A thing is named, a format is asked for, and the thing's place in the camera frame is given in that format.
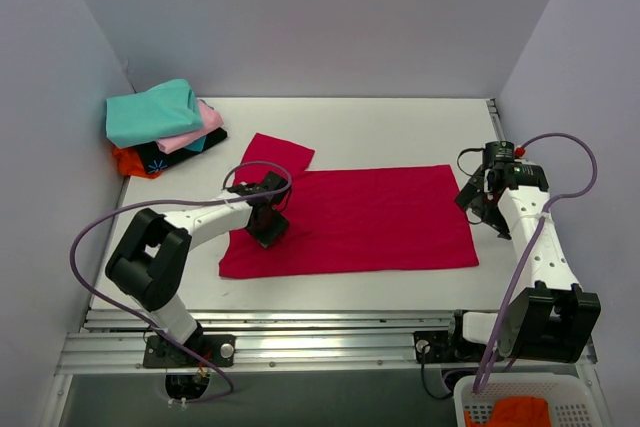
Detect red t-shirt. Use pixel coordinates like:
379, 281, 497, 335
219, 134, 479, 279

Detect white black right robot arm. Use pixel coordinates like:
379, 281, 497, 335
443, 160, 601, 363

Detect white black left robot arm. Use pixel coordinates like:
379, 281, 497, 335
106, 171, 291, 366

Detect pink folded t-shirt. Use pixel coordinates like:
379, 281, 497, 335
154, 99, 225, 153

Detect black folded t-shirt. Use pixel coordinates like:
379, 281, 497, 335
130, 127, 229, 177

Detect orange folded t-shirt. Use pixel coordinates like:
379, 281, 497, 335
111, 146, 161, 179

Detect teal folded t-shirt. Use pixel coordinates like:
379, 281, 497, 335
106, 79, 203, 149

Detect orange t-shirt in basket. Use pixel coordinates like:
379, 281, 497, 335
464, 396, 552, 427

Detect white plastic laundry basket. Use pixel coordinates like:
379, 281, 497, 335
453, 373, 603, 426

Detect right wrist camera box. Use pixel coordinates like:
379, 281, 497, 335
482, 141, 526, 169

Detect aluminium frame rails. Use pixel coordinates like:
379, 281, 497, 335
47, 99, 599, 427

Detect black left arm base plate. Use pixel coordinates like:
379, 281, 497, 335
142, 331, 236, 369

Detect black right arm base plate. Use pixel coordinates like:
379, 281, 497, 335
412, 330, 485, 364

